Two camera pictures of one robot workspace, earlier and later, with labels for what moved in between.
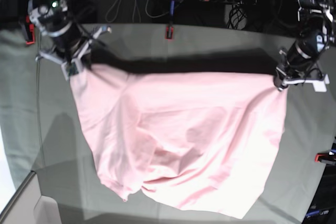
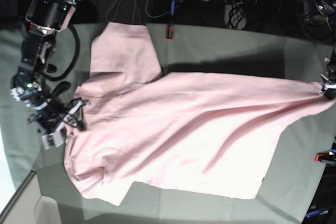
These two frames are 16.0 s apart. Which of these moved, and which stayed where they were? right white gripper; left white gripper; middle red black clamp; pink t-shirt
Moved: pink t-shirt; left white gripper; right white gripper
Stayed: middle red black clamp
